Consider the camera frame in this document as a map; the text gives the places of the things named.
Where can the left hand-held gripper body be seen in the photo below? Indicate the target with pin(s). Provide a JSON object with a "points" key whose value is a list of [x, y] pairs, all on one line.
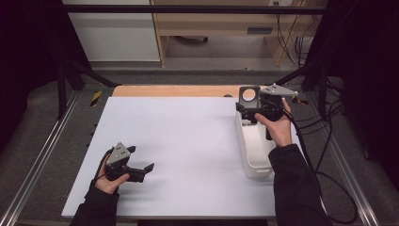
{"points": [[118, 155]]}

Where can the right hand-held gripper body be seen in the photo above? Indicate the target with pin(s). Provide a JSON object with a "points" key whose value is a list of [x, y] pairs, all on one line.
{"points": [[276, 91]]}

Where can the dark patterned phone case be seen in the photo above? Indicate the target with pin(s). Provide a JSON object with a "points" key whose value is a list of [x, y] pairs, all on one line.
{"points": [[243, 102]]}

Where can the white plastic bin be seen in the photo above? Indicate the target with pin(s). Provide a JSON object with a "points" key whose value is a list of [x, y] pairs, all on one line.
{"points": [[255, 150]]}

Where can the person's left hand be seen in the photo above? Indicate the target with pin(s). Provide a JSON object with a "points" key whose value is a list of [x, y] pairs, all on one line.
{"points": [[108, 185]]}

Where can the person's right hand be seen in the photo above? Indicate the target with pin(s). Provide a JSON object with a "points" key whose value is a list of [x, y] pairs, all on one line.
{"points": [[280, 130]]}

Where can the dark table grommet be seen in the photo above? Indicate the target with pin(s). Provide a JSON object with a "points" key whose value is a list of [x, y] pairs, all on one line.
{"points": [[228, 95]]}

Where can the yellow black hazard tape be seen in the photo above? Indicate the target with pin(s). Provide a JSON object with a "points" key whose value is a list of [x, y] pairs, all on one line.
{"points": [[96, 98], [301, 101]]}

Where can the white table mat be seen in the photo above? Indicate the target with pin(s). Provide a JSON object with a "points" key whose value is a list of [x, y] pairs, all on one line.
{"points": [[172, 132]]}

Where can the wooden table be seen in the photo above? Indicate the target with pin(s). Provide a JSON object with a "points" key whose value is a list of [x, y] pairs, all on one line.
{"points": [[172, 91]]}

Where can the light wooden desk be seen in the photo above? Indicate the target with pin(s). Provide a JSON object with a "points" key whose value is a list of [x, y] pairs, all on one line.
{"points": [[219, 23]]}

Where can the white power strip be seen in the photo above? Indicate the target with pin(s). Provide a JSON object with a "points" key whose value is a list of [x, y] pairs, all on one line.
{"points": [[279, 2]]}

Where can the black curtain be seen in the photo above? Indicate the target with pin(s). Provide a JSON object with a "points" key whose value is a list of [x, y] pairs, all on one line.
{"points": [[28, 62], [370, 78]]}

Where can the white cabinet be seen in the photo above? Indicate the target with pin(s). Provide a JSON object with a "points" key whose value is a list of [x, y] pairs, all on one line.
{"points": [[116, 37]]}

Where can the black frame brace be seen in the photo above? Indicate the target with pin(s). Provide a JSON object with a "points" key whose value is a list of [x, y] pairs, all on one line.
{"points": [[61, 94], [322, 94]]}

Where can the aluminium floor rail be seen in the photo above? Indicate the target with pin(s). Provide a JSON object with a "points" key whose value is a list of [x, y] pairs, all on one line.
{"points": [[40, 157], [351, 175]]}

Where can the black frame crossbar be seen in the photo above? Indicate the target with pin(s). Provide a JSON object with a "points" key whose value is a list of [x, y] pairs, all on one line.
{"points": [[188, 9]]}

